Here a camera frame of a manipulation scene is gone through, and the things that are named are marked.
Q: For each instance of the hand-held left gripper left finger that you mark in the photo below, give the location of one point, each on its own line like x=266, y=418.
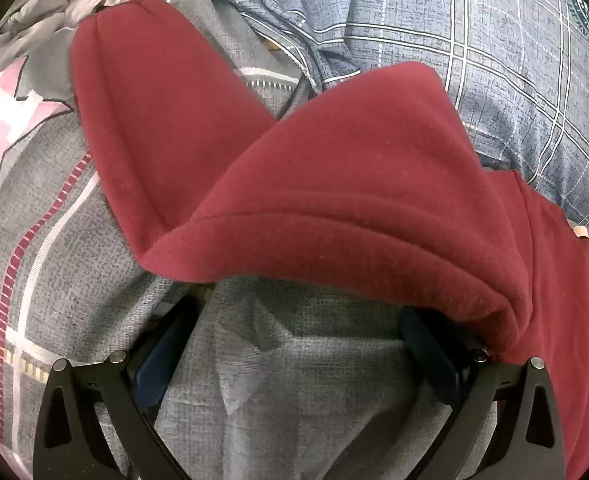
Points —
x=153, y=362

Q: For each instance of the maroon fleece garment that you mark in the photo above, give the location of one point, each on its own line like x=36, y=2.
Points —
x=354, y=190

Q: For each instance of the blue plaid shirt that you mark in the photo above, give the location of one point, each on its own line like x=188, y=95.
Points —
x=474, y=50

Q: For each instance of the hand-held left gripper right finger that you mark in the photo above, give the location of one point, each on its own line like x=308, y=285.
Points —
x=428, y=351

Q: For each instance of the light grey crumpled cloth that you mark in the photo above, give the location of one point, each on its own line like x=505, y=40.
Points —
x=39, y=7

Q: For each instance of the grey plaid shirt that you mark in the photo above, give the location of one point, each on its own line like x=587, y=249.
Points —
x=284, y=360

